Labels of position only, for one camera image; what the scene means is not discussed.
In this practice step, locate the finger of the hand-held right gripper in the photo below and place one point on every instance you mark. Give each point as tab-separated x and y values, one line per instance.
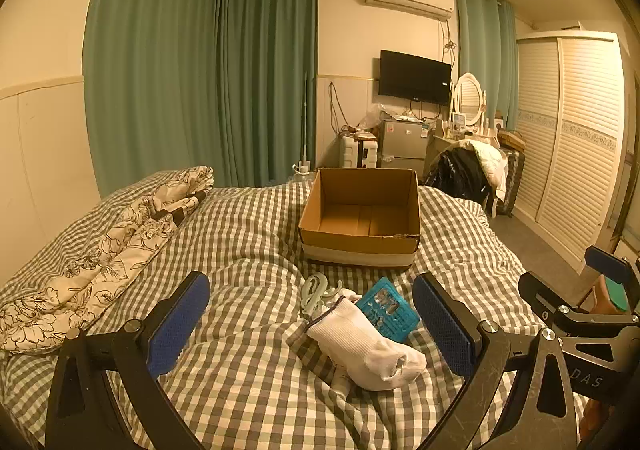
542	292
607	263

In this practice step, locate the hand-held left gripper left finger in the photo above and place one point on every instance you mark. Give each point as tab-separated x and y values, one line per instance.
180	320

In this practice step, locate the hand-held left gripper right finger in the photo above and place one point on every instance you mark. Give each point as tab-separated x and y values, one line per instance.
442	325

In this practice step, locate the teal blister packet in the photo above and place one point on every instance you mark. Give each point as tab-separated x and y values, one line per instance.
387	311

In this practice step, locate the white sock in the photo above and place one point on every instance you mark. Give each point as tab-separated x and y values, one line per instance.
360	340

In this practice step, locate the cardboard box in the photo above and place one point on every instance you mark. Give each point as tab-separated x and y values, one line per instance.
360	243

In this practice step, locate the white plastic hook hanger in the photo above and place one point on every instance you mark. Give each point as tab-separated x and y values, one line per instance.
312	295

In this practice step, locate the floral print quilt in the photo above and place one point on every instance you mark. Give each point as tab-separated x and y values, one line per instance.
115	250

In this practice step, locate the dark suitcase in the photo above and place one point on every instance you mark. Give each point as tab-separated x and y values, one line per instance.
514	180

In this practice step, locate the white louvred wardrobe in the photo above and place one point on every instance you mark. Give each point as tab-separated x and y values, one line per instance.
570	140

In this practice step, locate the white padded jacket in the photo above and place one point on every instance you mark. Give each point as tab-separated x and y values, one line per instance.
492	162

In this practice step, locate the black jacket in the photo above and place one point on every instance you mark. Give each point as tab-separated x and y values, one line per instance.
457	175

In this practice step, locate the brown woven basket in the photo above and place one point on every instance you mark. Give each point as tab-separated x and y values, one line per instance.
511	137

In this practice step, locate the white dressing table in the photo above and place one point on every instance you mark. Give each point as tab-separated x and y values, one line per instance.
447	140

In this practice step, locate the silver mini fridge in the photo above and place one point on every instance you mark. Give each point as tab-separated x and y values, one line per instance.
402	142

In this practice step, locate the white suitcase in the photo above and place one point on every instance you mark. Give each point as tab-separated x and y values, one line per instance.
357	152

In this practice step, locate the white oval mirror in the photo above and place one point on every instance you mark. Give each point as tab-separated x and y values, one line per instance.
469	95

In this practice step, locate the clear plastic bag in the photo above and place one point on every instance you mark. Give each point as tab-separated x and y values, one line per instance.
372	116

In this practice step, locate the green curtain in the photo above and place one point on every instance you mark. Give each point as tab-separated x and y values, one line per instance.
150	70
270	80
487	60

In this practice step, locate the white pole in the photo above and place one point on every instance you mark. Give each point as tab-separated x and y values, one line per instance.
306	120

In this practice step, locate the black wall television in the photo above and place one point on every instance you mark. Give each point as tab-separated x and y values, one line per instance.
414	77

